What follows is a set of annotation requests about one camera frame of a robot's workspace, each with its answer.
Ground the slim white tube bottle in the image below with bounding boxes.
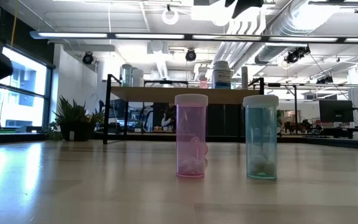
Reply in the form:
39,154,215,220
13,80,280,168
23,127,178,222
241,66,249,90

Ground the large white labelled bottle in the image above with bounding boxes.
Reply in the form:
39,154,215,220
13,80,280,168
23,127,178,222
212,60,232,90

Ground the green pill bottle with tablets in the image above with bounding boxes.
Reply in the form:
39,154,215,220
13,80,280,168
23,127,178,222
242,95,279,180

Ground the pink translucent pill bottle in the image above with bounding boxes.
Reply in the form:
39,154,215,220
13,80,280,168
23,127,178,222
174,93,209,179

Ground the wooden shelf with black legs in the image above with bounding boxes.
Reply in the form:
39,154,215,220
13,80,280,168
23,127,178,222
103,73,265,147

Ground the long ceiling light bar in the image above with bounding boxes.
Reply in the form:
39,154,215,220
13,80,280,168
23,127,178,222
29,30,358,44

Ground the black computer monitor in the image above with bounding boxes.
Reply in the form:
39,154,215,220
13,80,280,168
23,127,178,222
318,99,354,124

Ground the person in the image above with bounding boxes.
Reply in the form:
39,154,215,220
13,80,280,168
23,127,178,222
160,104,177,131

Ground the potted green plant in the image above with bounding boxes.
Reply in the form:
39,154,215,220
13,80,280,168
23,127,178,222
47,95,105,142

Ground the silver ventilation duct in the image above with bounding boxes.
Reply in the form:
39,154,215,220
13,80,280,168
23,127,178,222
253,0,338,65

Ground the white ring lamp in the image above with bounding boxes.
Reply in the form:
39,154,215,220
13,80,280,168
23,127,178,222
161,7,180,26

